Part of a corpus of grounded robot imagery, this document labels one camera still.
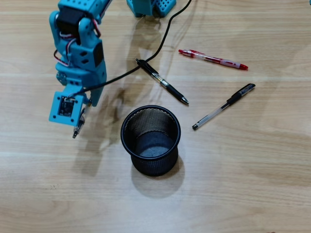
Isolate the blue gripper body black servo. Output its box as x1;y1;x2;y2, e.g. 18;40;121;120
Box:
55;61;108;90

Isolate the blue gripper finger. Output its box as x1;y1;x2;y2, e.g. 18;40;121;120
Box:
63;83;86;96
86;86;104;107

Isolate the clear pen with grey grip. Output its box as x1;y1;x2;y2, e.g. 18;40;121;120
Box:
72;98;92;139

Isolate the black retractable pen silver tip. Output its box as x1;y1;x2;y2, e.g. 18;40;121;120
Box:
135;58;190;105

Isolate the red pen with white grip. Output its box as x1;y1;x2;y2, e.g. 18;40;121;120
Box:
178;49;249;71

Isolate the clear gel pen black cap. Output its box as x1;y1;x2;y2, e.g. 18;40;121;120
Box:
192;83;256;131

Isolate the black mesh pen holder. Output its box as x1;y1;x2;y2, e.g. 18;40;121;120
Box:
120;104;182;177

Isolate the wrist camera on blue plate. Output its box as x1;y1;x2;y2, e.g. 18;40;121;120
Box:
48;91;85;126

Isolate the black camera cable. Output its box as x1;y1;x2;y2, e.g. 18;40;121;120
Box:
69;0;192;98

